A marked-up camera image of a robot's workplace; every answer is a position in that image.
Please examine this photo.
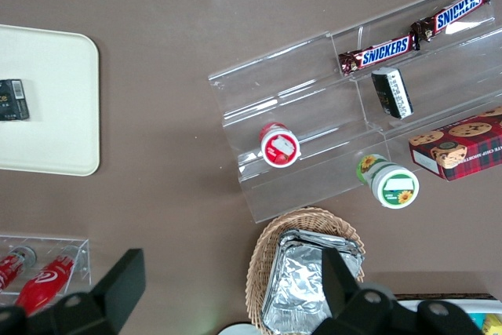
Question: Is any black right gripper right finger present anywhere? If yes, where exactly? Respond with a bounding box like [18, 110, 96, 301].
[312, 249, 484, 335]

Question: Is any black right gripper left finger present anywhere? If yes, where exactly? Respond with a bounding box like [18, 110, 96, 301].
[0, 248, 147, 335]

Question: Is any aluminium foil tray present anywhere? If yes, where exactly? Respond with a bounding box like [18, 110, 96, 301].
[277, 228, 366, 269]
[261, 243, 364, 334]

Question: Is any oval wicker basket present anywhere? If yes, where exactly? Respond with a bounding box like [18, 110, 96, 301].
[245, 207, 366, 335]

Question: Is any white rectangular snack tray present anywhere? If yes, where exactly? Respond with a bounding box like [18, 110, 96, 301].
[394, 293, 502, 335]

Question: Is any cream plastic tray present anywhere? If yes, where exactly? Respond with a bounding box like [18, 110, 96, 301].
[0, 24, 100, 177]

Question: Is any clear acrylic bottle rack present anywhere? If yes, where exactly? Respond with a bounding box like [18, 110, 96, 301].
[0, 234, 93, 307]

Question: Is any red cola bottle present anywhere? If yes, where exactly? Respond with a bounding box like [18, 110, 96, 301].
[14, 248, 82, 315]
[0, 246, 38, 293]

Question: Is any green lid sunflower cup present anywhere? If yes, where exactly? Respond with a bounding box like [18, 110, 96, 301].
[355, 153, 420, 209]

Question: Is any red lid strawberry cup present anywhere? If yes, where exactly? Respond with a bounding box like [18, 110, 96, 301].
[260, 122, 303, 167]

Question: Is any yellow snack packet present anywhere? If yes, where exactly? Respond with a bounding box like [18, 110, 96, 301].
[484, 314, 502, 335]

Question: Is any clear acrylic stepped display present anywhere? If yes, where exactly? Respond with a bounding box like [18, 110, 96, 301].
[207, 0, 502, 224]

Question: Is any red tartan cookie box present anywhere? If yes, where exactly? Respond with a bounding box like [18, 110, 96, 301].
[408, 106, 502, 182]

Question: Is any small black and white box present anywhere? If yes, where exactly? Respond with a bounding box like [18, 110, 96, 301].
[370, 67, 414, 120]

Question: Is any black box with gold print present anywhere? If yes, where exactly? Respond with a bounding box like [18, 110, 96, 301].
[0, 78, 31, 122]

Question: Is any Snickers chocolate bar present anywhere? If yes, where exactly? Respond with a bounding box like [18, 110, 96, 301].
[338, 35, 421, 78]
[409, 0, 491, 42]

